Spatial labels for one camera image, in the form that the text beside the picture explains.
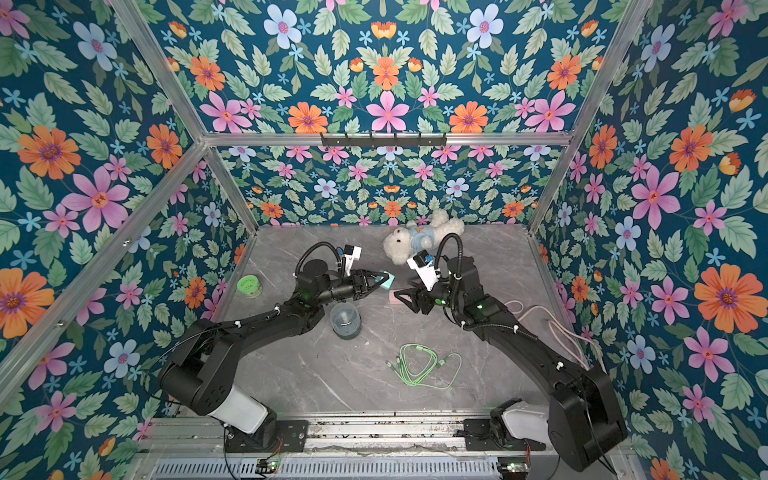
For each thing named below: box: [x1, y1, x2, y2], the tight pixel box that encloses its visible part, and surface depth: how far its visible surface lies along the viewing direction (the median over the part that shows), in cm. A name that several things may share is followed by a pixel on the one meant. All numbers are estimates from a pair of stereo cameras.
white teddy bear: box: [383, 209, 465, 265], surface depth 107 cm
